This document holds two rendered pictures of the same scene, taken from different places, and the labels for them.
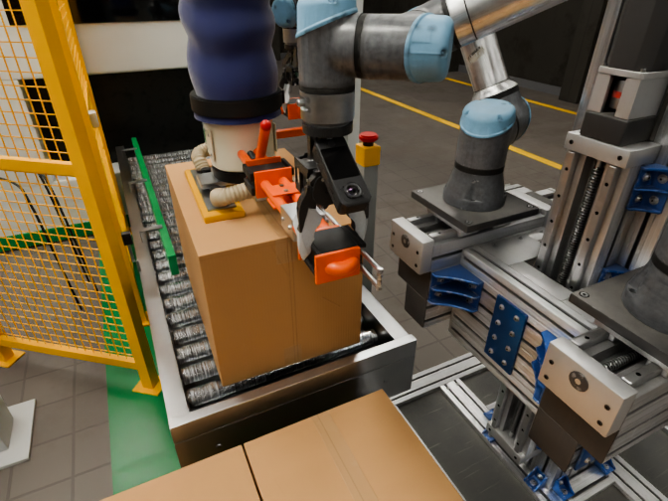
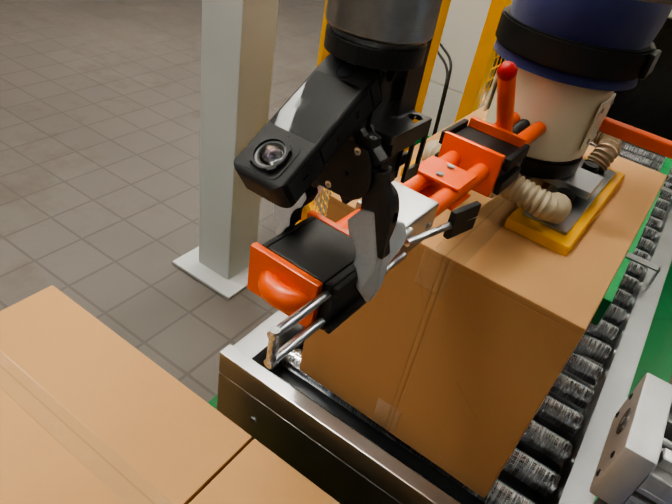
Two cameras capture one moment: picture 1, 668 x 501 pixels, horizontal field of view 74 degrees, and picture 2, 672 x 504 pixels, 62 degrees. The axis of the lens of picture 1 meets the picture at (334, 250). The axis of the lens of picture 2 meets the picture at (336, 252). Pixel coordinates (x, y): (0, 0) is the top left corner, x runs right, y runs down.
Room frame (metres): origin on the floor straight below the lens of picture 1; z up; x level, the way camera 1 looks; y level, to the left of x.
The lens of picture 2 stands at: (0.39, -0.32, 1.45)
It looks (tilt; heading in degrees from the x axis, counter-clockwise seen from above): 37 degrees down; 54
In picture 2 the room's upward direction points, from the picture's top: 11 degrees clockwise
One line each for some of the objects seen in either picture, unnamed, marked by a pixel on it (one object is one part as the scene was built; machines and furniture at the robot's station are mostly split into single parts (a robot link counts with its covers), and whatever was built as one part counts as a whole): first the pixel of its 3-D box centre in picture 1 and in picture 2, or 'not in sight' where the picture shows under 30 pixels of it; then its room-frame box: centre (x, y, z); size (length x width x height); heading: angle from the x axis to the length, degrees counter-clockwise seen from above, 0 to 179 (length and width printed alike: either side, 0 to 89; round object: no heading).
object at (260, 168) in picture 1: (268, 176); (480, 155); (0.93, 0.14, 1.14); 0.10 x 0.08 x 0.06; 114
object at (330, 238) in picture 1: (327, 252); (311, 266); (0.60, 0.01, 1.14); 0.08 x 0.07 x 0.05; 24
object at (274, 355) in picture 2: (344, 232); (392, 269); (0.68, -0.02, 1.14); 0.31 x 0.03 x 0.05; 24
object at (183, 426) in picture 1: (305, 383); (369, 460); (0.84, 0.08, 0.58); 0.70 x 0.03 x 0.06; 116
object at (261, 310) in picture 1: (257, 250); (485, 271); (1.15, 0.23, 0.81); 0.60 x 0.40 x 0.40; 24
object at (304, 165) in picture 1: (325, 161); (366, 113); (0.63, 0.01, 1.28); 0.09 x 0.08 x 0.12; 24
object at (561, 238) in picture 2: not in sight; (573, 190); (1.19, 0.16, 1.03); 0.34 x 0.10 x 0.05; 24
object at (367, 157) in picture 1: (363, 260); not in sight; (1.57, -0.12, 0.50); 0.07 x 0.07 x 1.00; 26
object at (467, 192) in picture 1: (476, 180); not in sight; (1.03, -0.35, 1.09); 0.15 x 0.15 x 0.10
